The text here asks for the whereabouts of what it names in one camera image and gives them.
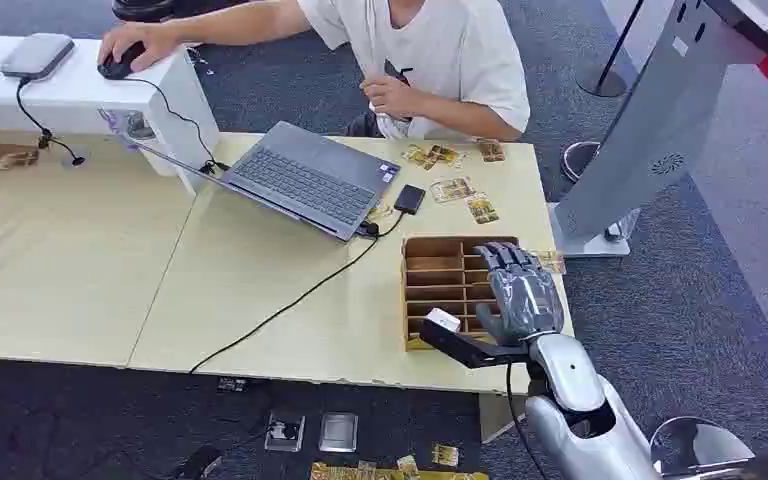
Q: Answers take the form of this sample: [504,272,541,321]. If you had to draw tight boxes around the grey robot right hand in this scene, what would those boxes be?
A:
[474,241,566,347]

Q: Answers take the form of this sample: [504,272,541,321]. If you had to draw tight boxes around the wooden compartment box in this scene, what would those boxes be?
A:
[401,235,521,352]

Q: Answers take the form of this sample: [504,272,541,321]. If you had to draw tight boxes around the pale desk leg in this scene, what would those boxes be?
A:
[477,393,532,444]

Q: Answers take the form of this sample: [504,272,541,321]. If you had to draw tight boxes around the chrome round stanchion base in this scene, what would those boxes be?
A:
[559,140,603,185]
[648,415,756,478]

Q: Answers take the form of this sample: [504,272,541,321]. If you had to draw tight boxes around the black phone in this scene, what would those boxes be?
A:
[393,184,427,216]

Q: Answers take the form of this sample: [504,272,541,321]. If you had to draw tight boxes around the grey kiosk stand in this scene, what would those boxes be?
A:
[548,0,768,259]

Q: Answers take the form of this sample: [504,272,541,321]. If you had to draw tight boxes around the silver floor socket plate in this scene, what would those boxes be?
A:
[318,411,359,454]
[263,413,307,454]

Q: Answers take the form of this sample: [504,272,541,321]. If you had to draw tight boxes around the black stanchion pole with base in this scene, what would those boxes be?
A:
[574,0,646,99]

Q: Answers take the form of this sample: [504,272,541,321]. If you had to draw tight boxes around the person's left hand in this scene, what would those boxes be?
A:
[359,74,425,121]

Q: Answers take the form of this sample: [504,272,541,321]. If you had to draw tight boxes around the person's hand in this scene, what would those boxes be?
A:
[359,74,425,121]
[97,21,180,73]

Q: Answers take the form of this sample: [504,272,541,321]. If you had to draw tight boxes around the grey laptop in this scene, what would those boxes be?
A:
[120,120,403,243]

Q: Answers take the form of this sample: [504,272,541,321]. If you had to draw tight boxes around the person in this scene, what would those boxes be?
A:
[296,0,532,143]

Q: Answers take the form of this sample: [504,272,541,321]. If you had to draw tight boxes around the person's right hand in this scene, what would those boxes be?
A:
[97,21,180,73]

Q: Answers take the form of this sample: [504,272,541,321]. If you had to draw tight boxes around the black computer mouse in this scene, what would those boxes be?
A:
[97,41,147,81]

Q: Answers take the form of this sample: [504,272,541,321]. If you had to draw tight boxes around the white box stand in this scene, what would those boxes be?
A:
[0,34,221,197]

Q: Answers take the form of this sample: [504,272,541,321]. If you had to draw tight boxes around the grey flat device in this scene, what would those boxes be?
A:
[0,32,77,82]

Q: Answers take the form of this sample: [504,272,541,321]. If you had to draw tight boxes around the brown wooden piece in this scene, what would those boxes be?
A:
[0,140,41,172]

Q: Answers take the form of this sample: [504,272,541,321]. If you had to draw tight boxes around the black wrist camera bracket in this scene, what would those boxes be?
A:
[418,320,531,371]

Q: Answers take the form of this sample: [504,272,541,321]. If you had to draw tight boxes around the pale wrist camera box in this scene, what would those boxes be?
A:
[422,307,463,335]

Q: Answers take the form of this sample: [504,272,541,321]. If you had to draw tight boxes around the short black phone cable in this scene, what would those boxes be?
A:
[375,210,408,238]

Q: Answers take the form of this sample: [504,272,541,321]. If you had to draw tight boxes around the black laptop power cable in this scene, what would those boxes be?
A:
[187,222,381,376]

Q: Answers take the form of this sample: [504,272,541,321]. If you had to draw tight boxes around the black mouse cable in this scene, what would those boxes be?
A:
[124,76,230,177]

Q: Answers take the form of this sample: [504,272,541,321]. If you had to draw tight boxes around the black device cable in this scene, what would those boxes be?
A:
[14,77,87,168]

